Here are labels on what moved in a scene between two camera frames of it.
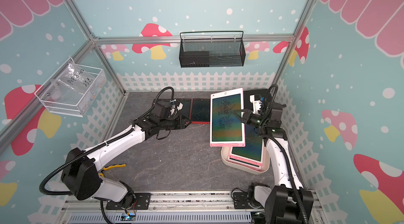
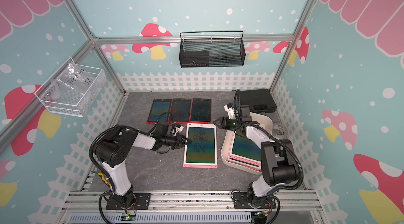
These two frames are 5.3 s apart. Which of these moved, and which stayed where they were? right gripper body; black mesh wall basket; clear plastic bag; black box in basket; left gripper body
Moved: left gripper body; right gripper body
Stayed: black mesh wall basket; black box in basket; clear plastic bag
